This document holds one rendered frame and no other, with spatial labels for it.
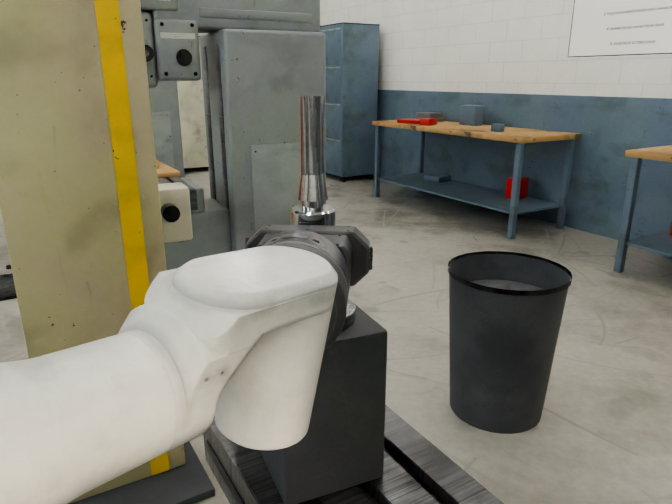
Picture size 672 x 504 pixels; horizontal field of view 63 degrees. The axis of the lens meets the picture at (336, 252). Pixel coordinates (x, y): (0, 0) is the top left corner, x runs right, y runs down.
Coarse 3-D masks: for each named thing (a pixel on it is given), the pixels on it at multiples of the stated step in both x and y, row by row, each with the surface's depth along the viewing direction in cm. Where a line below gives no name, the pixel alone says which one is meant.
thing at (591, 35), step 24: (576, 0) 482; (600, 0) 463; (624, 0) 446; (648, 0) 430; (576, 24) 485; (600, 24) 466; (624, 24) 449; (648, 24) 433; (576, 48) 489; (600, 48) 470; (624, 48) 452; (648, 48) 436
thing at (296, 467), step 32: (352, 320) 59; (352, 352) 57; (384, 352) 58; (320, 384) 56; (352, 384) 58; (384, 384) 60; (320, 416) 57; (352, 416) 59; (384, 416) 61; (288, 448) 57; (320, 448) 59; (352, 448) 60; (288, 480) 58; (320, 480) 60; (352, 480) 62
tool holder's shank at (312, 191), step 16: (304, 96) 53; (320, 96) 53; (304, 112) 53; (320, 112) 53; (304, 128) 54; (320, 128) 54; (304, 144) 54; (320, 144) 54; (304, 160) 55; (320, 160) 55; (304, 176) 55; (320, 176) 55; (304, 192) 55; (320, 192) 55; (304, 208) 56; (320, 208) 56
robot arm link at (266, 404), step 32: (320, 320) 34; (256, 352) 33; (288, 352) 33; (320, 352) 35; (256, 384) 34; (288, 384) 34; (224, 416) 35; (256, 416) 34; (288, 416) 35; (256, 448) 35
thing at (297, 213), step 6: (300, 204) 59; (324, 204) 59; (294, 210) 56; (300, 210) 56; (306, 210) 56; (312, 210) 56; (318, 210) 56; (324, 210) 56; (330, 210) 56; (294, 216) 56; (300, 216) 55; (306, 216) 55; (312, 216) 55; (318, 216) 55; (324, 216) 55; (330, 216) 56; (306, 222) 55; (312, 222) 55; (318, 222) 55
